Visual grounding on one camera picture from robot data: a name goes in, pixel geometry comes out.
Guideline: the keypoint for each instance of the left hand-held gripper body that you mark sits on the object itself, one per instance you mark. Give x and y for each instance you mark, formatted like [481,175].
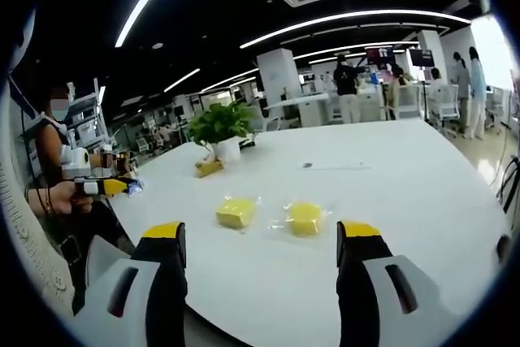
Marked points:
[75,160]

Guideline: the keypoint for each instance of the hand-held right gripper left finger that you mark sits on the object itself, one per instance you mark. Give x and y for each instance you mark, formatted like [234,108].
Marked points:
[122,322]

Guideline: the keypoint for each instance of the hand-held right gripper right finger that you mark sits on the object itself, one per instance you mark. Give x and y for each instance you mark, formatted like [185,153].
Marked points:
[410,322]

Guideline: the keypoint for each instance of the square yellow silicone block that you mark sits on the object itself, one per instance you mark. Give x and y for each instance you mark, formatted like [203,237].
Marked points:
[235,212]

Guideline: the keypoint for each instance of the yellow sponge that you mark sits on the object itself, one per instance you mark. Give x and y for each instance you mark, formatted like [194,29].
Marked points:
[304,219]

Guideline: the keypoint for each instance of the person's left hand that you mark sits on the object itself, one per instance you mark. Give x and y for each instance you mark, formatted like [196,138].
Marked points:
[61,200]

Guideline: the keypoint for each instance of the brown bottles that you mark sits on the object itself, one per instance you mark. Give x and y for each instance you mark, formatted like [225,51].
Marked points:
[118,162]

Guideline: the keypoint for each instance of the blue crumpled plastic piece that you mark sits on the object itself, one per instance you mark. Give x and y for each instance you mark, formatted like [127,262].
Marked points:
[135,189]

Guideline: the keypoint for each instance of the dark cloth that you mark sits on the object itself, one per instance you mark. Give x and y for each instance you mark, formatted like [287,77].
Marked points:
[101,225]

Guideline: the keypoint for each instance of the white storage rack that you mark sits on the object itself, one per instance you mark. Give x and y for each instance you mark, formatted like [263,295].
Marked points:
[87,119]

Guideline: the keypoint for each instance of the small yellow box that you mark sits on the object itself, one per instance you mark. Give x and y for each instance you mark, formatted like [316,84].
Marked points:
[209,169]

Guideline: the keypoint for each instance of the person's white knit clothing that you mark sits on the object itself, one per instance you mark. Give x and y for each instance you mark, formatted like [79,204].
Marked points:
[28,257]

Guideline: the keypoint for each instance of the green potted plant white pot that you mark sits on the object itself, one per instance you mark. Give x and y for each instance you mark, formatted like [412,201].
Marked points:
[221,123]

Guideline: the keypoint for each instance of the clear plastic wrapper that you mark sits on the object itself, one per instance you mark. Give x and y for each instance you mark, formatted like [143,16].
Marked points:
[260,200]
[278,225]

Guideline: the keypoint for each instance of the white mesh office chair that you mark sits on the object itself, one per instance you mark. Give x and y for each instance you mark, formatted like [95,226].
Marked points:
[447,113]
[409,102]

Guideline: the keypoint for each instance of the white office desk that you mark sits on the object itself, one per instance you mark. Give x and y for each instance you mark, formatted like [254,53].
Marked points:
[308,109]

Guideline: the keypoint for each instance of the dark display screen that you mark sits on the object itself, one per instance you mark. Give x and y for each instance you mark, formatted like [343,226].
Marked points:
[421,57]
[380,55]

